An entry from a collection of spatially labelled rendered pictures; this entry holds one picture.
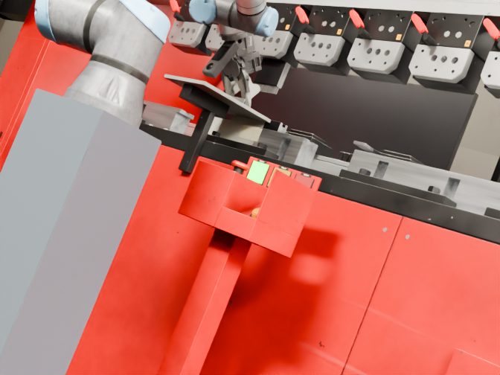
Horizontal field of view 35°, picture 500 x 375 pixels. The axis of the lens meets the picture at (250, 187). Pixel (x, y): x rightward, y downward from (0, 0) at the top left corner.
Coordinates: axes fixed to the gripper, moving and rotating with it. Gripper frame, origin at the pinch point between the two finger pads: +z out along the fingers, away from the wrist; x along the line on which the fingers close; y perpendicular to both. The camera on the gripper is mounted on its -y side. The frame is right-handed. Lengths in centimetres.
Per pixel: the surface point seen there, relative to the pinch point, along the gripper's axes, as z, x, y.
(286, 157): 10.8, -20.3, -2.8
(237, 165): -5, -45, -38
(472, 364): 24, -99, -33
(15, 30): 16, 290, 66
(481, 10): -24, -63, 26
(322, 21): -19.3, -14.8, 21.5
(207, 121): 0.8, -1.1, -12.2
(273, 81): -3.5, -2.0, 12.1
